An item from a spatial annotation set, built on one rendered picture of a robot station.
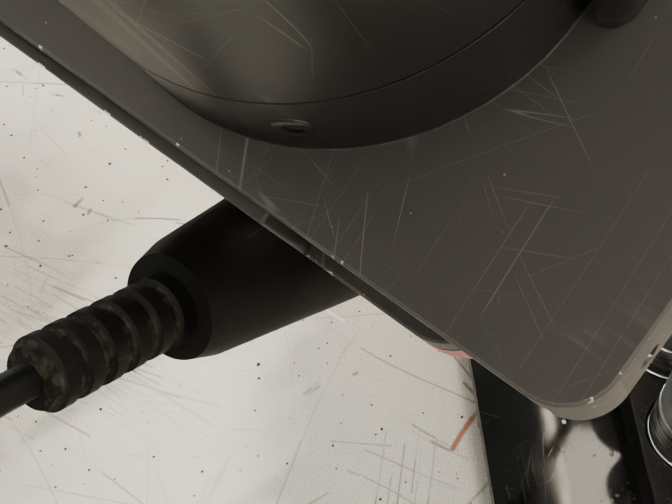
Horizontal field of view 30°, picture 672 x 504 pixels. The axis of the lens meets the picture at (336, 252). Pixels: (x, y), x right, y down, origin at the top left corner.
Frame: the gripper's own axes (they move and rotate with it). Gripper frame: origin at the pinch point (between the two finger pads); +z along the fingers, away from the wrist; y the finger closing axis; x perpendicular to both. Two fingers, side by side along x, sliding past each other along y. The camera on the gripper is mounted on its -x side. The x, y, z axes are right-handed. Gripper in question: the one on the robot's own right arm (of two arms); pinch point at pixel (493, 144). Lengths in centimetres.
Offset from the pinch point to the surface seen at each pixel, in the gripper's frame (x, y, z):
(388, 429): 6.1, 2.0, 13.9
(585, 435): 3.0, -2.4, 14.3
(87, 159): 5.1, 15.4, 14.4
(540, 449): 4.0, -1.7, 13.8
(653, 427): 1.8, -3.8, 13.3
